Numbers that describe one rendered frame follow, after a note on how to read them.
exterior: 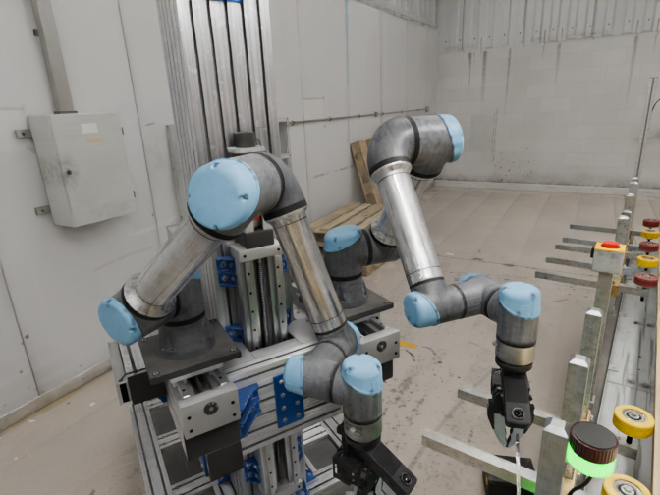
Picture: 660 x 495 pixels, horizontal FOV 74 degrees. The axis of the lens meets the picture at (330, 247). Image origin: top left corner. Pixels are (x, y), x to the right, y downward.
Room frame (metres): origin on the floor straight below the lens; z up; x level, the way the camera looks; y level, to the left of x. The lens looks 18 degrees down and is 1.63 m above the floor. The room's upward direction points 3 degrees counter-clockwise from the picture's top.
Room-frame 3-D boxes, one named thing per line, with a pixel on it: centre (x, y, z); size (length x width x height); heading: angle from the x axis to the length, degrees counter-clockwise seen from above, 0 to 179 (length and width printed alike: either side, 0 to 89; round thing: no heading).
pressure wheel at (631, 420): (0.85, -0.69, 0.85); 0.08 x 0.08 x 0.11
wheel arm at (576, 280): (1.77, -1.13, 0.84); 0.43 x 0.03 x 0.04; 54
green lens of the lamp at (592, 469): (0.51, -0.37, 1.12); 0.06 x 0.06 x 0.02
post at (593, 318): (0.94, -0.63, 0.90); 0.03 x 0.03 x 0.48; 54
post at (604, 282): (1.15, -0.78, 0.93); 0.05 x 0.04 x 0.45; 144
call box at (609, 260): (1.15, -0.78, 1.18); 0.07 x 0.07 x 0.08; 54
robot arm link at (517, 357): (0.77, -0.36, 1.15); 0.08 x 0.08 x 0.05
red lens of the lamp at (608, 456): (0.51, -0.37, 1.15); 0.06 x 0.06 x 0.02
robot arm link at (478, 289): (0.86, -0.31, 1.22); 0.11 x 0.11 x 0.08; 20
